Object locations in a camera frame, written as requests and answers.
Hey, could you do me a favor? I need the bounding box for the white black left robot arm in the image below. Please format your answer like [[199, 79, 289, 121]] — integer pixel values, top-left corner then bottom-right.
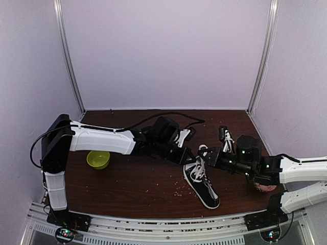
[[35, 112, 196, 227]]

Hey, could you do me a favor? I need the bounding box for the left aluminium frame post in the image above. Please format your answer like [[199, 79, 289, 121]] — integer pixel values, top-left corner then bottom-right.
[[53, 0, 86, 114]]

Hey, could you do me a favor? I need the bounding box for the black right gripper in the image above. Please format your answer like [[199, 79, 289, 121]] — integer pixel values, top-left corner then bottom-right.
[[198, 148, 253, 179]]

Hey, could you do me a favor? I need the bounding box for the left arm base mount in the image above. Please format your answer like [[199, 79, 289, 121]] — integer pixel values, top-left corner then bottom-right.
[[46, 208, 91, 232]]

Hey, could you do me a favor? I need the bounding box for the lime green bowl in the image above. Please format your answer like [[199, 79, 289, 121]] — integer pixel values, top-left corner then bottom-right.
[[86, 151, 110, 170]]

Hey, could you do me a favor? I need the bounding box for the front aluminium rail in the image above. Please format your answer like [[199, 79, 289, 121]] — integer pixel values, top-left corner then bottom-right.
[[18, 202, 317, 244]]

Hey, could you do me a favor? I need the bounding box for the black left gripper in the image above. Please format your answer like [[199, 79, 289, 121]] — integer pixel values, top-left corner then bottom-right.
[[154, 139, 197, 166]]

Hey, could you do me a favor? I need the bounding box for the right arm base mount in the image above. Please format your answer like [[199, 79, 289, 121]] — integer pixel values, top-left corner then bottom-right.
[[244, 192, 289, 231]]

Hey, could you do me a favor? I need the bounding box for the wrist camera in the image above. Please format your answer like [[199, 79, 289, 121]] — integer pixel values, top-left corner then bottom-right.
[[174, 127, 196, 148], [218, 126, 235, 154]]

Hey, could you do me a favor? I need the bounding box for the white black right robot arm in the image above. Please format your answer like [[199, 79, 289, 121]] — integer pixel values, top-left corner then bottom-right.
[[198, 135, 326, 226]]

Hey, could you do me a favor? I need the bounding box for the red patterned bowl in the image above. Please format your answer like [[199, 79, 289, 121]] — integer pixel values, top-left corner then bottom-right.
[[254, 182, 277, 192]]

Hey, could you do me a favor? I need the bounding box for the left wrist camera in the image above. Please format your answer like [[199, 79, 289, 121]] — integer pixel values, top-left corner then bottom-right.
[[174, 127, 196, 148]]

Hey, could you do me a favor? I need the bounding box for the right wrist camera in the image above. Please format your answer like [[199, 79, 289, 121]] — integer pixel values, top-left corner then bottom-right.
[[218, 126, 235, 154]]

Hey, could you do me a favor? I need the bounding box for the aluminium frame post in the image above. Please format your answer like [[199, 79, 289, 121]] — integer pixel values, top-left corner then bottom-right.
[[247, 0, 279, 116], [53, 0, 86, 114]]

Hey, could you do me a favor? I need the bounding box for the right aluminium frame post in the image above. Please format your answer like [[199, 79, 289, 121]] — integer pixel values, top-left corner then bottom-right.
[[247, 0, 279, 116]]

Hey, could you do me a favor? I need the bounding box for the black white canvas sneaker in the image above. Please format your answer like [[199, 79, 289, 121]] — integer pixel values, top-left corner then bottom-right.
[[183, 155, 220, 209]]

